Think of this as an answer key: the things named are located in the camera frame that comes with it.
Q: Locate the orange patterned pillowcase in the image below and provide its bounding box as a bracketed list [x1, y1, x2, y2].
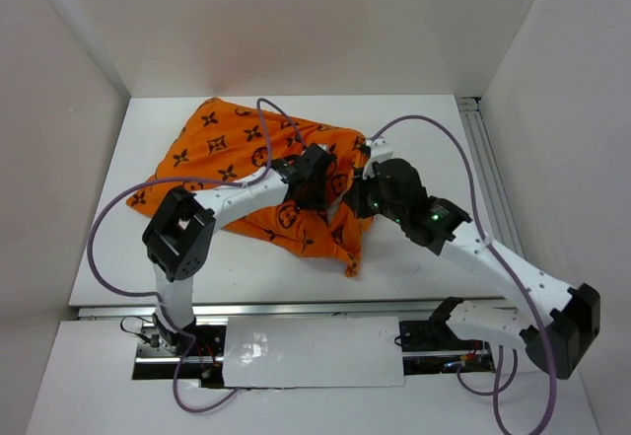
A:
[126, 98, 373, 277]

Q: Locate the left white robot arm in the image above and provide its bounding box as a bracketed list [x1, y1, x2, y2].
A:
[142, 144, 333, 355]

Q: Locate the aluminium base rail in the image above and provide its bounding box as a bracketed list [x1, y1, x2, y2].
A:
[76, 296, 497, 382]

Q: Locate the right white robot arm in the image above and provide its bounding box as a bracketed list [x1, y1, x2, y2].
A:
[344, 159, 600, 380]

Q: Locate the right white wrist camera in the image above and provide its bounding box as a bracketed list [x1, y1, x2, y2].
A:
[362, 137, 393, 180]

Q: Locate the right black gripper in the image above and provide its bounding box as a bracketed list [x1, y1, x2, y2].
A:
[341, 164, 405, 224]

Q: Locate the white cover plate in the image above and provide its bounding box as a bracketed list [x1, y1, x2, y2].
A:
[222, 317, 405, 389]

